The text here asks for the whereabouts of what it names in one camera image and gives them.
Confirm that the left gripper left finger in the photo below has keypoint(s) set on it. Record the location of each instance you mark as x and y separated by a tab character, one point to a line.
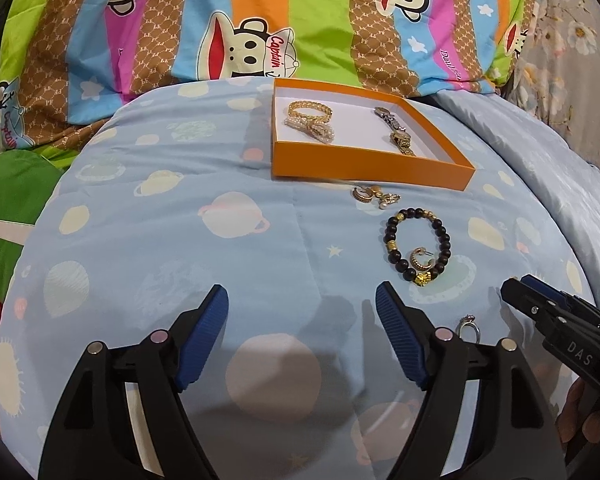
91	434

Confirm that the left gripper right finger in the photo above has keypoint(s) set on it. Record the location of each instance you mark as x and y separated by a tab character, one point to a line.
513	434

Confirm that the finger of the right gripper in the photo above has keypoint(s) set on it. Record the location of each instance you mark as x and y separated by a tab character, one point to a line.
571	303
535	304

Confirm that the gold hoop earring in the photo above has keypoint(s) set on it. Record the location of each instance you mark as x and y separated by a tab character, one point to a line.
421	259

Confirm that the orange jewelry box tray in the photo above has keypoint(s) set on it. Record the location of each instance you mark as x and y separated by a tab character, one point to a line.
362	150

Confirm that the right hand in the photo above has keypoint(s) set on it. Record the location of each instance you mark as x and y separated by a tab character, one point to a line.
570	422

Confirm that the plain light blue pillow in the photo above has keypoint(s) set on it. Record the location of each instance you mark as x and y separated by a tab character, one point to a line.
566	185

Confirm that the light blue planet blanket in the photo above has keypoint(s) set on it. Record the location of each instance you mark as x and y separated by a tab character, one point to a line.
175	195

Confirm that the gold wristwatch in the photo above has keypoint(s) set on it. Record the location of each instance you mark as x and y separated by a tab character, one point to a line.
402	141

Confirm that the grey floral pillow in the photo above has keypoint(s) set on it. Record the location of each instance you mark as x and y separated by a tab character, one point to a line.
557	77

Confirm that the silver wristwatch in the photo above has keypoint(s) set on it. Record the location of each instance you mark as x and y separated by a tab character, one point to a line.
388	118

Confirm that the green cushion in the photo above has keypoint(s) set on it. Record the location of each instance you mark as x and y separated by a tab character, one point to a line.
27	182

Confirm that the colorful monkey print pillow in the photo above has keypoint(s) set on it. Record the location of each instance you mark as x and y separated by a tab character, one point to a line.
67	65

